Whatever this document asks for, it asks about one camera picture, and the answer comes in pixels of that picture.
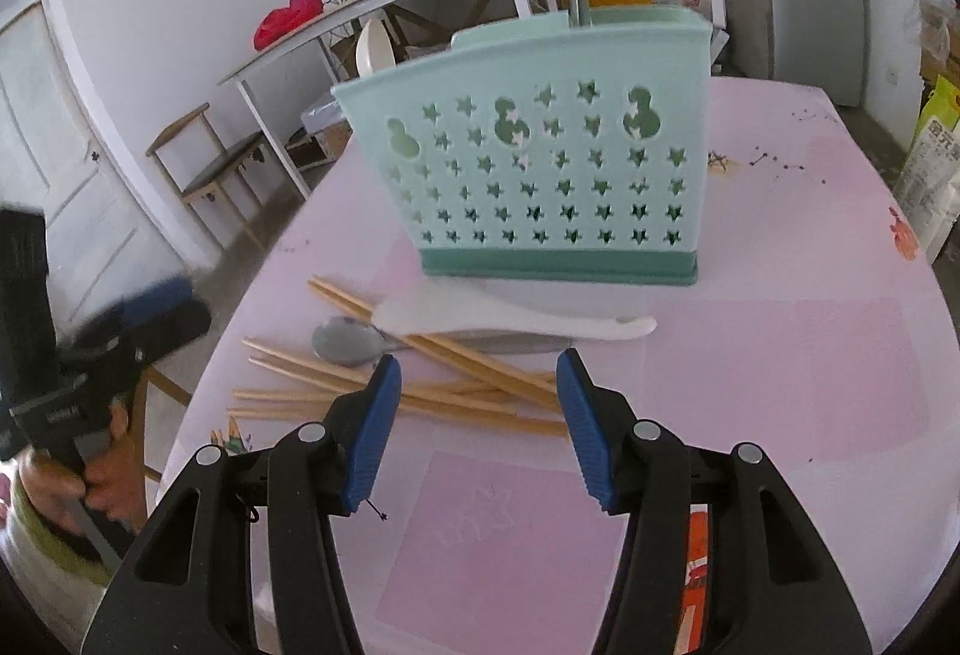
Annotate metal spoon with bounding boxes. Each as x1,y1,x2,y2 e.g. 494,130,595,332
313,317,573,367

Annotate white plastic rice paddle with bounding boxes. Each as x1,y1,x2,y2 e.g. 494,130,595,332
373,294,658,341

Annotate metal knife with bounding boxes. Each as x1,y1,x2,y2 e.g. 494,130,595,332
568,0,592,29

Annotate white plastic ladle spoon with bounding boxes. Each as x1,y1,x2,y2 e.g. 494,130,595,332
355,17,395,78

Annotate person left hand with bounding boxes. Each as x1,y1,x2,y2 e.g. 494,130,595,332
18,400,146,536

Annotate white door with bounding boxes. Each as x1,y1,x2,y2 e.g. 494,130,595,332
2,0,203,336

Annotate pink patterned tablecloth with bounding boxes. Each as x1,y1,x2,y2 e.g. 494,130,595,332
135,58,958,653

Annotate wooden chair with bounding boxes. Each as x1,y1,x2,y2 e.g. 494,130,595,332
145,102,286,253

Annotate grey plastic storage bin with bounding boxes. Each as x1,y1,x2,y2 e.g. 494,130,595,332
301,92,352,157

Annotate yellow rice bag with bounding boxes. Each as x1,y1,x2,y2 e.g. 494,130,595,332
893,76,960,263

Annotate red plastic bag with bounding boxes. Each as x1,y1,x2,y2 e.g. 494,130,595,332
252,0,324,52

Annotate mint green utensil holder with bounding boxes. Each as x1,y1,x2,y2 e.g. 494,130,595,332
334,6,711,286

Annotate white side table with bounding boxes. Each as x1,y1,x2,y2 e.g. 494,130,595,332
220,0,558,200

